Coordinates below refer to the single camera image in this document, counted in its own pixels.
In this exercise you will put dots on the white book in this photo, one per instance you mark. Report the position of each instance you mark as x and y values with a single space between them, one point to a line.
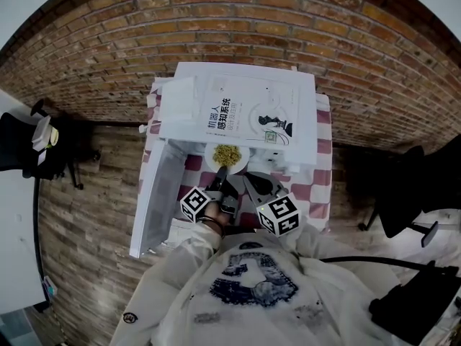
252 110

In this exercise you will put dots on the black office chair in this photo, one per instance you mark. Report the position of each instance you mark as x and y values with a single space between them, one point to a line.
392 178
14 146

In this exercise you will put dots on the white cardboard box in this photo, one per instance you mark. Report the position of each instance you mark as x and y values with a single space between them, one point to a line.
178 99

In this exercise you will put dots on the red white checked tablecloth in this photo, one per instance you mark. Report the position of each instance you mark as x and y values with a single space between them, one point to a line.
320 178

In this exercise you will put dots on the yellowish food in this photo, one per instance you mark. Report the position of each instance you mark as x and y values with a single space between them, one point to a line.
226 154

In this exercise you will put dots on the white desk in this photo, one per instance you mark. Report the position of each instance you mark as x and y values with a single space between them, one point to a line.
16 236

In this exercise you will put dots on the person's left forearm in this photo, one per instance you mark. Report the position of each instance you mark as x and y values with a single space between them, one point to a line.
194 251

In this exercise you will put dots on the black curved bar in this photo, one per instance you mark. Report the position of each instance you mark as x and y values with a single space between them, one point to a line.
374 260

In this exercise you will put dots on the person's right forearm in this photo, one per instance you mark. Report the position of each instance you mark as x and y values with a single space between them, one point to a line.
306 240

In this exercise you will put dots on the white plate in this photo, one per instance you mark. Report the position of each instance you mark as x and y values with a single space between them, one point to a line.
230 169

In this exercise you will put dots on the black flat device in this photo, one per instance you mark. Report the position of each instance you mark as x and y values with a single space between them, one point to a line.
417 297

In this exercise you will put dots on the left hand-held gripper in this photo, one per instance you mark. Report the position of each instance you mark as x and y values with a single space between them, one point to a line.
195 204

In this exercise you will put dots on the person's white printed sweatshirt torso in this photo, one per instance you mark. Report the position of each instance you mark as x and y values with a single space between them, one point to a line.
252 319

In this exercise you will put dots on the tape roll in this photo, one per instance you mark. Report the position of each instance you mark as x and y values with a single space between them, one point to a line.
54 135

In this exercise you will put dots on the small white box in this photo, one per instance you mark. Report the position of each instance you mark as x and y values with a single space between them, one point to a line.
40 132

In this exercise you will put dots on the person's left hand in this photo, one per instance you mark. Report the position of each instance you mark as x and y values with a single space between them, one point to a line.
216 215

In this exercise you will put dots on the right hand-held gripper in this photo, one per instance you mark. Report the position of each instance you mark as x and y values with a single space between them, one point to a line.
279 216

